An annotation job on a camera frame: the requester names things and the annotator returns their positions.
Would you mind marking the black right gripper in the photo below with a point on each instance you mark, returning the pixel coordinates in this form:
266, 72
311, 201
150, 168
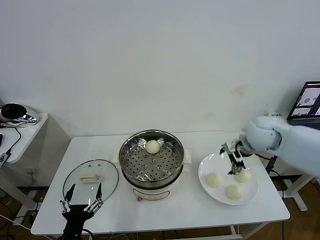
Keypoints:
239, 148

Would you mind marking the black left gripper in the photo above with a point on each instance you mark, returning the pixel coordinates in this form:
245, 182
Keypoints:
77, 212

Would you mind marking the white steamed baozi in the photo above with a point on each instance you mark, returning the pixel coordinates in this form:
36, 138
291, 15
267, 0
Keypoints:
214, 180
233, 192
153, 147
243, 177

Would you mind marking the round glass pot lid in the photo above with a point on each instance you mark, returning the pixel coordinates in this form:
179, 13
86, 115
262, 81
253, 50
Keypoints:
107, 175

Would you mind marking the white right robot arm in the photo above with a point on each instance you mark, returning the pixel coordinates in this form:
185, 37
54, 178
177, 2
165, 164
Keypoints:
295, 145

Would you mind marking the stainless steel steamer basket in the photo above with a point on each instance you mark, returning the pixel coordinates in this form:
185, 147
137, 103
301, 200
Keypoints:
140, 165

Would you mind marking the white round plate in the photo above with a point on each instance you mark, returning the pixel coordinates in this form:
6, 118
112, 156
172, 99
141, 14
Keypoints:
207, 165

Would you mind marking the white labelled box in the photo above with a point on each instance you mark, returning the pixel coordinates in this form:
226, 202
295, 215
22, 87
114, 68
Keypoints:
273, 114

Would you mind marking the cream electric cooking pot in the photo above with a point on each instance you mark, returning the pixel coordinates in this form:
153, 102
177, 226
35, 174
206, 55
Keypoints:
155, 195

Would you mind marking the white side table with headset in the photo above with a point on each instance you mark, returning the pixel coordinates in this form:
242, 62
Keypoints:
25, 135

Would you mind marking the grey usb hub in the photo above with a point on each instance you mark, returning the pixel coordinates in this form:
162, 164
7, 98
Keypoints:
3, 158

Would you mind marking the grey open laptop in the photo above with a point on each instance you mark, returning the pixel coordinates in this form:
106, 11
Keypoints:
305, 105

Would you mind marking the shiny chrome black device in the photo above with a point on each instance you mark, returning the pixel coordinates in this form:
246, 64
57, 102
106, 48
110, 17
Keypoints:
15, 111

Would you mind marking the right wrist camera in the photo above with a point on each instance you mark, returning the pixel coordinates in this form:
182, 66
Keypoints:
230, 145

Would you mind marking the white wall socket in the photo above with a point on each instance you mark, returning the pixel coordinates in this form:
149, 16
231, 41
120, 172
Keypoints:
31, 172

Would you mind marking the white main table frame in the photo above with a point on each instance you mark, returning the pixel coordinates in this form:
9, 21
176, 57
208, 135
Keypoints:
233, 230

